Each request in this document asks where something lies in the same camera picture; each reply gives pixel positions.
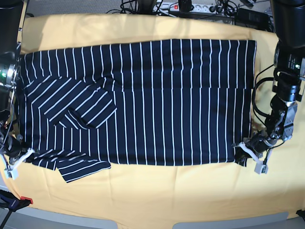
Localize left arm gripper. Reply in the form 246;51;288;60
233;130;278;165

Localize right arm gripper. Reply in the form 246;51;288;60
2;135;35;171

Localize navy white striped T-shirt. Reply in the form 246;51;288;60
18;39;258;184

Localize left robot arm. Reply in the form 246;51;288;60
245;0;305;154

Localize blue red table clamp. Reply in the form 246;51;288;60
0;189;33;229

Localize black clamp at right corner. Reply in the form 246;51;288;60
296;209;305;221

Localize yellow table cloth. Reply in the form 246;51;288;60
4;14;305;229

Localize black power adapter brick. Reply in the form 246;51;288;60
234;8;269;31

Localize white power strip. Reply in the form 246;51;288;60
153;1;217;14

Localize tangled black cables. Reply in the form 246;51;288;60
104;0;275;27

